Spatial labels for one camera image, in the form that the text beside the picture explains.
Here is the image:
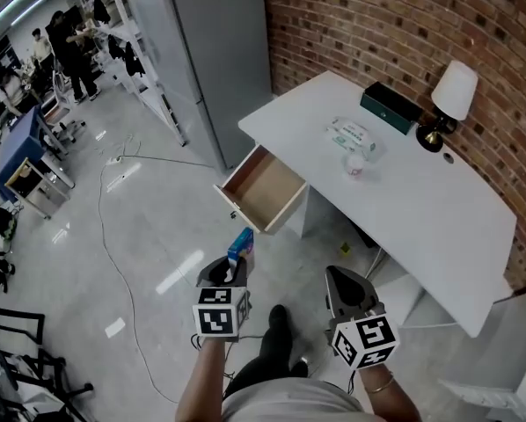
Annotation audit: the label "white shelving rack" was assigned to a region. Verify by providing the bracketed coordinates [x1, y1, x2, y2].
[76, 0, 189, 148]

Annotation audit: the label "small white wooden cabinet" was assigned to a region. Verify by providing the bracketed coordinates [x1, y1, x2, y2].
[4, 156, 73, 220]

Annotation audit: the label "person's right forearm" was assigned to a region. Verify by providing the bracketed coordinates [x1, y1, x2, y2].
[357, 362, 422, 422]

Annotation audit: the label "small blue box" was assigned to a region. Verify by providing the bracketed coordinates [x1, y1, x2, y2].
[227, 227, 255, 272]

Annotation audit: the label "gold bracelet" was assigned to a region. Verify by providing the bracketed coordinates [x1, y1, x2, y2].
[366, 374, 396, 394]

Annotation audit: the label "blue table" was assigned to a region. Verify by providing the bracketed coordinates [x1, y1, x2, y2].
[0, 105, 75, 201]

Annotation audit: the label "person's black shoe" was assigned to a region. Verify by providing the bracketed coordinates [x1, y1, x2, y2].
[269, 304, 290, 338]

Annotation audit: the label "black green bag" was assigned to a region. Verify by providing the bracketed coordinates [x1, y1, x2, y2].
[0, 206, 18, 241]

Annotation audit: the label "person's left forearm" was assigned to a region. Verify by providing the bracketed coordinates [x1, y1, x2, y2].
[175, 336, 229, 422]

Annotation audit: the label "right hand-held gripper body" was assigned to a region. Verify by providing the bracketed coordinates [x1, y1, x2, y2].
[326, 299, 400, 372]

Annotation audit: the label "wooden drawer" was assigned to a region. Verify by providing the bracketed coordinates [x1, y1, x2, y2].
[213, 143, 309, 236]

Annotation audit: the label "white office chair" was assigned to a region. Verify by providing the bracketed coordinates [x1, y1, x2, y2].
[40, 70, 87, 144]

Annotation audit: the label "tall grey cabinet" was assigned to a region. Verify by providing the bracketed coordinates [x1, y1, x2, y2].
[133, 0, 274, 173]

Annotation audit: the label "person's black trousers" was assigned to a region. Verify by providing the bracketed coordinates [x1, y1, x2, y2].
[223, 327, 310, 397]

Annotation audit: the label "white wet wipes packet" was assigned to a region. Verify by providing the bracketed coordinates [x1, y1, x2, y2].
[325, 116, 378, 163]

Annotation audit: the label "black hanging garment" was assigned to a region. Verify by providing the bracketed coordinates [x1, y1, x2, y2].
[124, 40, 146, 77]

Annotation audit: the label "person's light shirt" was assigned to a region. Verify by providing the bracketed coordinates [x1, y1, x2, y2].
[221, 378, 374, 422]

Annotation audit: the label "grey floor cable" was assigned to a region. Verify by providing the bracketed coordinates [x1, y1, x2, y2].
[121, 154, 216, 170]

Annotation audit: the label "white floor cable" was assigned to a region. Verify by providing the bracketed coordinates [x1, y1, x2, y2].
[96, 154, 180, 406]

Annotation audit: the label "white shade table lamp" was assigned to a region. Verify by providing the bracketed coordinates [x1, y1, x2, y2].
[415, 60, 479, 154]

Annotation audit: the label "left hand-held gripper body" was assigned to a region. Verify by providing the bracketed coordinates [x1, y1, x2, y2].
[192, 260, 252, 338]

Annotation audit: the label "dark green box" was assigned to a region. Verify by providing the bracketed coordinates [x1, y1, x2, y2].
[360, 81, 424, 136]

